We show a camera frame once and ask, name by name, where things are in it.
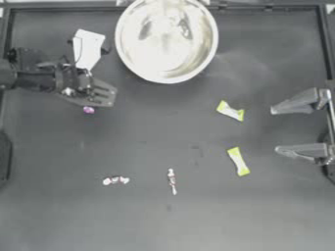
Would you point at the pink candy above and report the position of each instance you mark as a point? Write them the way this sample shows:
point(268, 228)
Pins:
point(88, 110)

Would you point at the green candy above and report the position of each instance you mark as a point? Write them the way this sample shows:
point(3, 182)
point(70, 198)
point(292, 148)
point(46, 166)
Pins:
point(238, 160)
point(228, 111)

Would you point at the white red twisted candy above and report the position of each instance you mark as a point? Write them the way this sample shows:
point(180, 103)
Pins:
point(114, 180)
point(171, 179)

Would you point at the steel bowl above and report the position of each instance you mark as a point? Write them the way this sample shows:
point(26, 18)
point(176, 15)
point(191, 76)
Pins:
point(166, 39)

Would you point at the gripper white camera mount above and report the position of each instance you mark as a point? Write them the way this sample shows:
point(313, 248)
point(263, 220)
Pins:
point(90, 45)

